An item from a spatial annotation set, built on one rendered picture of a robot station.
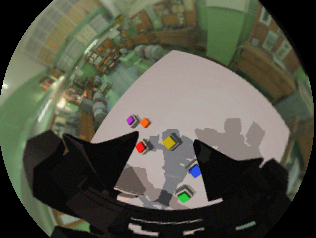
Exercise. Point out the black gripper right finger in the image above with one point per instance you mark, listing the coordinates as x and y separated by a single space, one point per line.
219 171

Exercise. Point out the blue button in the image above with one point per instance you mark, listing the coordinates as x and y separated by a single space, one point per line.
193 169

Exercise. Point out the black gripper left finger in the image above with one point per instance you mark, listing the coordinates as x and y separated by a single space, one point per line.
107 159

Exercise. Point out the red button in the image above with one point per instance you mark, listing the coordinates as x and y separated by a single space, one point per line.
143 146

